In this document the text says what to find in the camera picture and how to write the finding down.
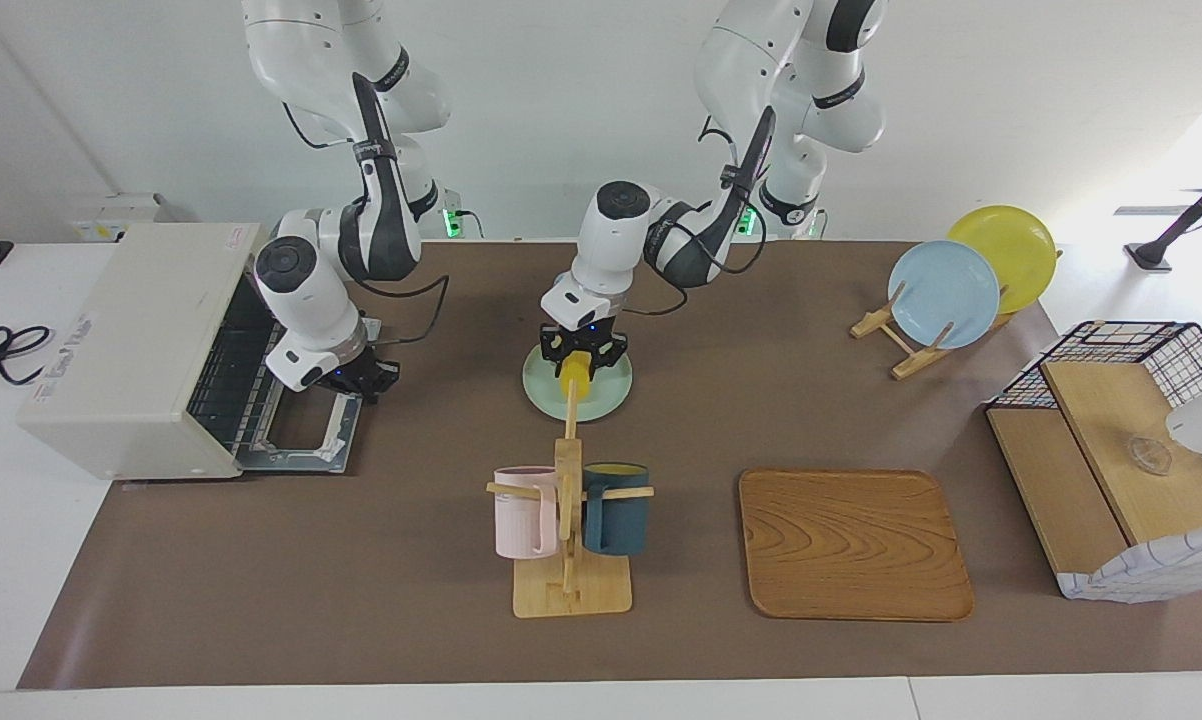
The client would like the wooden plate rack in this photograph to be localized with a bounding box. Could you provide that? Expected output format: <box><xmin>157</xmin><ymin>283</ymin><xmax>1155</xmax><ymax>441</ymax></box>
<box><xmin>851</xmin><ymin>280</ymin><xmax>1017</xmax><ymax>381</ymax></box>

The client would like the wooden shelf unit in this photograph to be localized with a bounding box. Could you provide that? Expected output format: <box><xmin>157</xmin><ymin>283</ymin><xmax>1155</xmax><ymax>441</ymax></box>
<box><xmin>986</xmin><ymin>320</ymin><xmax>1202</xmax><ymax>501</ymax></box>

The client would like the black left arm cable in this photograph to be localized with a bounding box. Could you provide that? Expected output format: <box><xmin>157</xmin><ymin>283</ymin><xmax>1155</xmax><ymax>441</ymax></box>
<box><xmin>621</xmin><ymin>115</ymin><xmax>770</xmax><ymax>317</ymax></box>

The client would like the wooden mug tree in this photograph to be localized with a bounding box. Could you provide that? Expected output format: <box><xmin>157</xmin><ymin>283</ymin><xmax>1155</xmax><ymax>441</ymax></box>
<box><xmin>487</xmin><ymin>378</ymin><xmax>655</xmax><ymax>618</ymax></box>

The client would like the yellow plate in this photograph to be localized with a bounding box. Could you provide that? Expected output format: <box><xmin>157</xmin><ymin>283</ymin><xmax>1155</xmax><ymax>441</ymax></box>
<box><xmin>948</xmin><ymin>205</ymin><xmax>1059</xmax><ymax>315</ymax></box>

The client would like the brown table mat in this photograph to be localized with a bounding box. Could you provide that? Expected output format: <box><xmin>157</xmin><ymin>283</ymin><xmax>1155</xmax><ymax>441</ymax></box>
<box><xmin>18</xmin><ymin>240</ymin><xmax>1202</xmax><ymax>691</ymax></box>

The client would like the glass oven door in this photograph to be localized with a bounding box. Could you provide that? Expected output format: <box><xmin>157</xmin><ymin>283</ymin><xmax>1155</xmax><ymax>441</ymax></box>
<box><xmin>236</xmin><ymin>388</ymin><xmax>364</xmax><ymax>474</ymax></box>

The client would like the wire and wood shelf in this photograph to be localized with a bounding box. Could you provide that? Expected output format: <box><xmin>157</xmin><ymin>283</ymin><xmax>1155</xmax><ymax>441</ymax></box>
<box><xmin>988</xmin><ymin>360</ymin><xmax>1202</xmax><ymax>581</ymax></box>

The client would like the yellow corn cob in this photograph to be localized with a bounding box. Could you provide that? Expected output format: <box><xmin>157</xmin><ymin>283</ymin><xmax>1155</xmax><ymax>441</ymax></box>
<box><xmin>559</xmin><ymin>352</ymin><xmax>595</xmax><ymax>401</ymax></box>

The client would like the light blue plate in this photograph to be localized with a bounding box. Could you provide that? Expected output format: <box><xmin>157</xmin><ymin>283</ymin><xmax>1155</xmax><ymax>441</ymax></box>
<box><xmin>888</xmin><ymin>241</ymin><xmax>1002</xmax><ymax>350</ymax></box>

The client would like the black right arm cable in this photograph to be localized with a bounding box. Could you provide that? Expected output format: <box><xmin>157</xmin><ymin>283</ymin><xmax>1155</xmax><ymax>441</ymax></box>
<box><xmin>359</xmin><ymin>272</ymin><xmax>452</xmax><ymax>347</ymax></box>

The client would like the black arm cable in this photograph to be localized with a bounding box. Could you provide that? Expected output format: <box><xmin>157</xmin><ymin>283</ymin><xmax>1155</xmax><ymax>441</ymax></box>
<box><xmin>359</xmin><ymin>272</ymin><xmax>452</xmax><ymax>347</ymax></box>
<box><xmin>621</xmin><ymin>115</ymin><xmax>770</xmax><ymax>317</ymax></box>

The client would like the pale green plate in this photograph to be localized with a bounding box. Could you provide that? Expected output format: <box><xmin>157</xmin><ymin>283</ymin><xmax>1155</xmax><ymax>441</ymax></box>
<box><xmin>522</xmin><ymin>340</ymin><xmax>634</xmax><ymax>423</ymax></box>

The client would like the black stand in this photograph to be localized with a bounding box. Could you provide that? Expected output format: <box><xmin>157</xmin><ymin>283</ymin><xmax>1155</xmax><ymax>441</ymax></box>
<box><xmin>1126</xmin><ymin>160</ymin><xmax>1202</xmax><ymax>273</ymax></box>

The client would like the dark blue mug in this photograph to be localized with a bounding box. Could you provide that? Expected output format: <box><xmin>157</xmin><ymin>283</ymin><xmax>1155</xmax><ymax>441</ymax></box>
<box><xmin>581</xmin><ymin>462</ymin><xmax>651</xmax><ymax>557</ymax></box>

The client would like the pink mug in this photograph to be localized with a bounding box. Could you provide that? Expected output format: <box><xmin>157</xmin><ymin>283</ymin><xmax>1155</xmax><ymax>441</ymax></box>
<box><xmin>493</xmin><ymin>466</ymin><xmax>560</xmax><ymax>559</ymax></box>

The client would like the wire oven rack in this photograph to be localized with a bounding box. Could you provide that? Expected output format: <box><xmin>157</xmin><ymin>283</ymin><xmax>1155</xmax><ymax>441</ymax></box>
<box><xmin>189</xmin><ymin>285</ymin><xmax>292</xmax><ymax>461</ymax></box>

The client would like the brown wooden tray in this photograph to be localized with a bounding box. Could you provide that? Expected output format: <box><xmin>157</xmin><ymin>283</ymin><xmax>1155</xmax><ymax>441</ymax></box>
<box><xmin>739</xmin><ymin>469</ymin><xmax>975</xmax><ymax>622</ymax></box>

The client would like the small clear glass dish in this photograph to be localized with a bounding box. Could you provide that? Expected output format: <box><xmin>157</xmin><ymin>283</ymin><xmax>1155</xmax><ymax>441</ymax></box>
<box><xmin>1126</xmin><ymin>437</ymin><xmax>1174</xmax><ymax>476</ymax></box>

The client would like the coiled black cable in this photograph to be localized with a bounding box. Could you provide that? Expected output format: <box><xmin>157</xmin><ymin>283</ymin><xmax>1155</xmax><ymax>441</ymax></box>
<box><xmin>0</xmin><ymin>326</ymin><xmax>54</xmax><ymax>391</ymax></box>

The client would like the white checked cloth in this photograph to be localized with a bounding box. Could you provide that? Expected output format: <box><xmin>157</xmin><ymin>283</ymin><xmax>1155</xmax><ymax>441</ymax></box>
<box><xmin>1056</xmin><ymin>527</ymin><xmax>1202</xmax><ymax>604</ymax></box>

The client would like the beige toaster oven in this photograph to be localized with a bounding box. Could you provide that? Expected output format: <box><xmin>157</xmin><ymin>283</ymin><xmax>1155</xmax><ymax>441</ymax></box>
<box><xmin>18</xmin><ymin>222</ymin><xmax>274</xmax><ymax>481</ymax></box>

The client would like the white power box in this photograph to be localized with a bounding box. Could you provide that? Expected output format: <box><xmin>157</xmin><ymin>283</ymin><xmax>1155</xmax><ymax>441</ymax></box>
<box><xmin>66</xmin><ymin>194</ymin><xmax>180</xmax><ymax>244</ymax></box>

